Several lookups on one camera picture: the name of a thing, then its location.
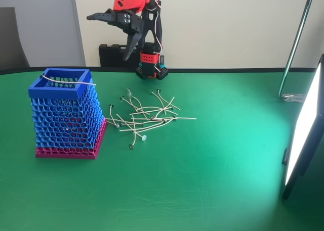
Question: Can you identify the black plastic tool case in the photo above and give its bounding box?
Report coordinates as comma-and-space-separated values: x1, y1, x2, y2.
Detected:
98, 43, 142, 67

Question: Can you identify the green cloth with black rim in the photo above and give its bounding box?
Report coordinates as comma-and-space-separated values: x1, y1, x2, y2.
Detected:
0, 67, 324, 231

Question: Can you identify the white arm servo cable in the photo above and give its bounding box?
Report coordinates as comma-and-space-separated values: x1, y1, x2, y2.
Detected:
153, 6, 164, 71

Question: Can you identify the candle wick with metal tab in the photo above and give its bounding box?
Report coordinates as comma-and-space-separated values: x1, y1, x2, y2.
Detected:
39, 74, 97, 86
119, 96, 149, 115
115, 116, 175, 128
156, 88, 181, 111
128, 115, 139, 150
131, 115, 177, 122
151, 91, 168, 115
155, 97, 175, 118
136, 106, 179, 115
126, 87, 140, 112
108, 104, 120, 127
129, 106, 175, 115
105, 117, 145, 127
116, 113, 147, 141
118, 118, 166, 132
131, 96, 149, 121
150, 116, 197, 121

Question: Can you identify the dark grey chair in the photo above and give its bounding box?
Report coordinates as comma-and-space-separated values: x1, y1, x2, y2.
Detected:
0, 7, 31, 69

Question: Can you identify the blue and magenta lattice basket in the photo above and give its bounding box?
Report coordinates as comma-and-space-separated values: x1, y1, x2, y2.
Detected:
27, 68, 108, 160

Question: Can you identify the metal stand pole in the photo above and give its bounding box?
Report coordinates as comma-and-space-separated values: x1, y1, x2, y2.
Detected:
277, 0, 317, 104

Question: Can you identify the bright LED light panel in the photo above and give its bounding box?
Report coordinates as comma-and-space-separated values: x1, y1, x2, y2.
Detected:
281, 53, 324, 201

